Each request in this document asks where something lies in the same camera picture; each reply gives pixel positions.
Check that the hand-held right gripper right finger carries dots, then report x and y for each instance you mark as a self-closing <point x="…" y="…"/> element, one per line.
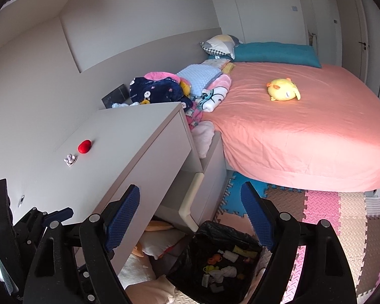
<point x="256" y="215"/>

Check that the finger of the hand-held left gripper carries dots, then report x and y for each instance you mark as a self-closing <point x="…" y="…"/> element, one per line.
<point x="58" y="214"/>

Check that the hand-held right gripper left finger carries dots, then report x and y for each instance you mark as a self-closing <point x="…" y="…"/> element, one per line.
<point x="122" y="218"/>

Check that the bin with black bag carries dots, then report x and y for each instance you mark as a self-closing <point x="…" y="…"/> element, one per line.
<point x="240" y="280"/>

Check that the yellow cushion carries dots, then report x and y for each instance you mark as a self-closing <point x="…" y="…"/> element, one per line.
<point x="158" y="226"/>

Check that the metal desk grommet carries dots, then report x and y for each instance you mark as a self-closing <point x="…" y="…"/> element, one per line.
<point x="21" y="200"/>

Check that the white cushion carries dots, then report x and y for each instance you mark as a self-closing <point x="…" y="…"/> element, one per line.
<point x="164" y="242"/>

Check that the white fluffy towel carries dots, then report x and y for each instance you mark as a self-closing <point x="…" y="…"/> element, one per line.
<point x="136" y="270"/>

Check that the white purple hair clip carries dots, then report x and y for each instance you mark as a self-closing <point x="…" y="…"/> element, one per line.
<point x="70" y="160"/>

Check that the white desk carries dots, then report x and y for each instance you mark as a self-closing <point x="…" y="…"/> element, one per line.
<point x="152" y="167"/>

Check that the orange toy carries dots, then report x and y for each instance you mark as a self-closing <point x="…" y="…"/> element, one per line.
<point x="214" y="258"/>

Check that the cream foam edge guard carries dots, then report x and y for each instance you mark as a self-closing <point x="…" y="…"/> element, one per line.
<point x="190" y="196"/>

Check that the red heart toy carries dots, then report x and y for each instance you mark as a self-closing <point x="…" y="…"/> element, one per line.
<point x="85" y="146"/>

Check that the beige cloth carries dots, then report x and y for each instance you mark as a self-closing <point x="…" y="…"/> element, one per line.
<point x="155" y="293"/>

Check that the white fluffy cloth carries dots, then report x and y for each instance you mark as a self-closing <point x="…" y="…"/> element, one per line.
<point x="202" y="139"/>

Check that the bed with pink sheet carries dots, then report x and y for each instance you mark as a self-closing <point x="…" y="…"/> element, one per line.
<point x="304" y="133"/>

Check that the foam puzzle floor mat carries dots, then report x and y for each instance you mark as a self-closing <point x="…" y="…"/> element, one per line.
<point x="351" y="221"/>

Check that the pink print blanket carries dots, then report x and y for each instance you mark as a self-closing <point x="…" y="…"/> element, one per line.
<point x="194" y="115"/>

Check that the black box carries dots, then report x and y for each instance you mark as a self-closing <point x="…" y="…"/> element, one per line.
<point x="115" y="96"/>

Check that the yellow chick plush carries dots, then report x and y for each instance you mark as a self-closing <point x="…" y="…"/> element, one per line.
<point x="283" y="90"/>

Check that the white cartoon print blanket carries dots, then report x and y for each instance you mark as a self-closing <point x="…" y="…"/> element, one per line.
<point x="217" y="93"/>

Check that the navy printed blanket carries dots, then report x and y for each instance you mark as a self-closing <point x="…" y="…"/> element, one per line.
<point x="158" y="90"/>

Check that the light blue blanket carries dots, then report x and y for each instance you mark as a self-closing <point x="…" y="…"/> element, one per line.
<point x="198" y="77"/>

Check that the yellow knit cloth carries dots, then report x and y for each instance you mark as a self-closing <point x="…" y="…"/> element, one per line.
<point x="228" y="68"/>

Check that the teal pillow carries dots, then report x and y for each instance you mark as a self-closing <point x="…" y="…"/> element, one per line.
<point x="275" y="52"/>

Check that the patterned grey yellow pillow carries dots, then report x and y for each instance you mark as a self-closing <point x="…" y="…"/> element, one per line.
<point x="218" y="46"/>

